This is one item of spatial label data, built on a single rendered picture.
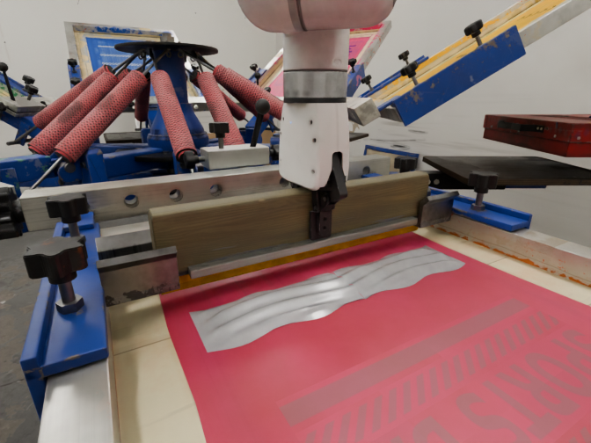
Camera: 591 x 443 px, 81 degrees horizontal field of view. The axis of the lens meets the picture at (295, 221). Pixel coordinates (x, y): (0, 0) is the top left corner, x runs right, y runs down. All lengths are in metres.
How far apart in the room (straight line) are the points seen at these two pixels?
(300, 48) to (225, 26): 4.42
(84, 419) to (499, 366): 0.31
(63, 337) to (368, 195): 0.37
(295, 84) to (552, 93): 2.16
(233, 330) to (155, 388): 0.08
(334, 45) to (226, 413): 0.36
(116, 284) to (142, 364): 0.08
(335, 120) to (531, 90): 2.18
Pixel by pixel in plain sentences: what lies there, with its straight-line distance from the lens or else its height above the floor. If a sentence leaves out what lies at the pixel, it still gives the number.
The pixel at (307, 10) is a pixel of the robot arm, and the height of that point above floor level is 1.24.
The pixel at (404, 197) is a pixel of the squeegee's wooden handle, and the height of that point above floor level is 1.03.
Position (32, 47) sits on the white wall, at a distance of 4.53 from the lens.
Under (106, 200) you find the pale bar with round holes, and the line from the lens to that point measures 0.60.
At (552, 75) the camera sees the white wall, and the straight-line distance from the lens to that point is 2.49.
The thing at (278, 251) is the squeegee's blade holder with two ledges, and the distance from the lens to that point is 0.42.
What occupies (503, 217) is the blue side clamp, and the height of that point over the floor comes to 1.00.
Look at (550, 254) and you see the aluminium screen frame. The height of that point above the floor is 0.98.
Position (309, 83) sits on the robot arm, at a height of 1.19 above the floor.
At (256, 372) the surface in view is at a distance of 0.32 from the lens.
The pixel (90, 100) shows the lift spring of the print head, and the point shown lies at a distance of 1.12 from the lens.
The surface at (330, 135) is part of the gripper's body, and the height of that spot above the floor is 1.13.
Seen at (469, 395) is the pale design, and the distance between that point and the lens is 0.33.
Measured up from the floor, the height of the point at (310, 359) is 0.95.
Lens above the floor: 1.17
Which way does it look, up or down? 20 degrees down
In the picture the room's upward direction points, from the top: straight up
